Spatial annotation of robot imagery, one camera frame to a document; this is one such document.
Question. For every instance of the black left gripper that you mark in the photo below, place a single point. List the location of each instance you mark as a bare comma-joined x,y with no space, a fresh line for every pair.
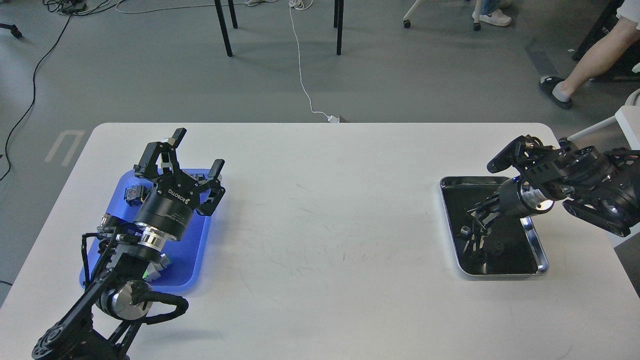
169,205

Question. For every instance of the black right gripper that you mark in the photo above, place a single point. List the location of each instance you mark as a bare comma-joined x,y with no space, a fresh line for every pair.
516,198

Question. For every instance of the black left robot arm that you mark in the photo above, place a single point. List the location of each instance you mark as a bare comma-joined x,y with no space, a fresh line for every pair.
117,300

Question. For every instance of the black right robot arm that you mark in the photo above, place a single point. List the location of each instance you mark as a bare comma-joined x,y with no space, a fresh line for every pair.
600,188

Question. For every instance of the yellow push button part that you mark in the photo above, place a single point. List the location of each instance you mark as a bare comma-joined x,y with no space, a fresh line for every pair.
135,195

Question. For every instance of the metal tray black inside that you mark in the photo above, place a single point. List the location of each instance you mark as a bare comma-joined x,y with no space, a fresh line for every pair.
510,249

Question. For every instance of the blue plastic tray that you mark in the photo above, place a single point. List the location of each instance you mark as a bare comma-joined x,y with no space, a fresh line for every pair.
185,255

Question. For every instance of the white power adapter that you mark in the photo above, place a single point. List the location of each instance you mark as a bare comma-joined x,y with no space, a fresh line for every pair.
335,119

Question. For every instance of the white chair at right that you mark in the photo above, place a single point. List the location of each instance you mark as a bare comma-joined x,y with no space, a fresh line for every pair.
621,130

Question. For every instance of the white sneaker foot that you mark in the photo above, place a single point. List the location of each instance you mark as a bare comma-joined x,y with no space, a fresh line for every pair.
497,18

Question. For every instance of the walking person legs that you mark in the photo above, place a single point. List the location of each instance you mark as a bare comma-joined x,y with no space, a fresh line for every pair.
599,58

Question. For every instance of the white green switch part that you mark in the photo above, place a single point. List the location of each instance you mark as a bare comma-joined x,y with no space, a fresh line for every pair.
154,269

